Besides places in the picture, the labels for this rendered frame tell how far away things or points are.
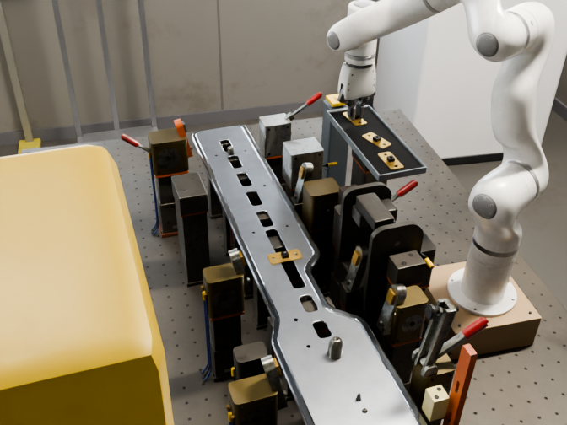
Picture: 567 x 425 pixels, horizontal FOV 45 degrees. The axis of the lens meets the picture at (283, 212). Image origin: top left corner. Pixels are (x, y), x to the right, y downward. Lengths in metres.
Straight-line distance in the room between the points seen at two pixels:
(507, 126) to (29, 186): 1.50
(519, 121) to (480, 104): 2.25
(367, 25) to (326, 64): 2.66
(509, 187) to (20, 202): 1.53
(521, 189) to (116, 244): 1.56
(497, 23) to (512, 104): 0.20
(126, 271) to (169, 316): 1.84
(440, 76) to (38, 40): 2.21
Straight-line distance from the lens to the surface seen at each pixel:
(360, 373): 1.47
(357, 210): 1.63
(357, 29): 1.77
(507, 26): 1.54
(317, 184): 1.85
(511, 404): 1.89
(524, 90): 1.64
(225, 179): 2.02
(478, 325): 1.42
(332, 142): 2.15
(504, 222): 1.70
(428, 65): 3.66
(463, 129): 3.94
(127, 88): 4.24
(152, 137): 2.13
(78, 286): 0.17
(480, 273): 1.88
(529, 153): 1.74
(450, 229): 2.39
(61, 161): 0.22
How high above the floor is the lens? 2.11
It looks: 36 degrees down
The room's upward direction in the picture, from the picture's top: 1 degrees clockwise
